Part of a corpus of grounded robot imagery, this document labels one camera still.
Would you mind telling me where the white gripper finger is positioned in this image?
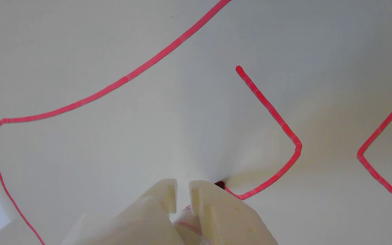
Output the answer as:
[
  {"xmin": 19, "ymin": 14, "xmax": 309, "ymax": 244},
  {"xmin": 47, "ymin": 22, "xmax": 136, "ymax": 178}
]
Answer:
[
  {"xmin": 189, "ymin": 180, "xmax": 278, "ymax": 245},
  {"xmin": 62, "ymin": 179, "xmax": 184, "ymax": 245}
]

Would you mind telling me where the red marker pen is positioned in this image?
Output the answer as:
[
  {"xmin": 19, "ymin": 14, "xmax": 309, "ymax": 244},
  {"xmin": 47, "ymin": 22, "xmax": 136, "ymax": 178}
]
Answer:
[{"xmin": 173, "ymin": 181, "xmax": 226, "ymax": 245}]

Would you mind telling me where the large white whiteboard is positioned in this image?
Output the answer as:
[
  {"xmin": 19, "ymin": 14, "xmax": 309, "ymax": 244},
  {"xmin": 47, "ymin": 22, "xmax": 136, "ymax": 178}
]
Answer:
[{"xmin": 0, "ymin": 0, "xmax": 392, "ymax": 245}]

